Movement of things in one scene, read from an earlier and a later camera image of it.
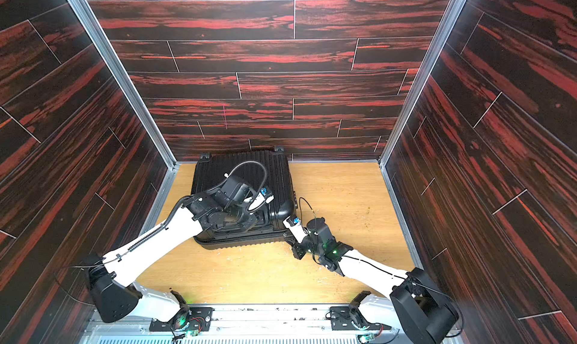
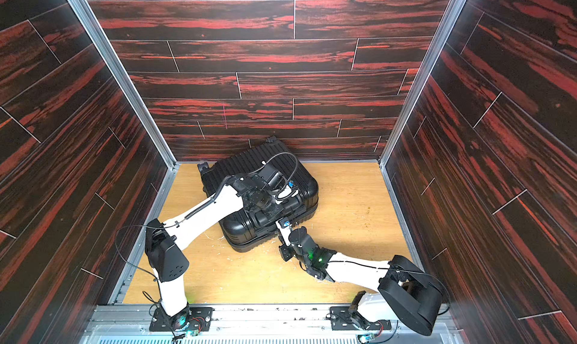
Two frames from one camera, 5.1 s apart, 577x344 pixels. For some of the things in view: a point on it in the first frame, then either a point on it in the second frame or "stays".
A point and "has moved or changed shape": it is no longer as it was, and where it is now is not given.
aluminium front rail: (252, 325) stays
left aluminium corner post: (120, 72) stays
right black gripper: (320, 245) → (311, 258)
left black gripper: (252, 221) → (277, 211)
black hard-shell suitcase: (270, 170) has moved or changed shape
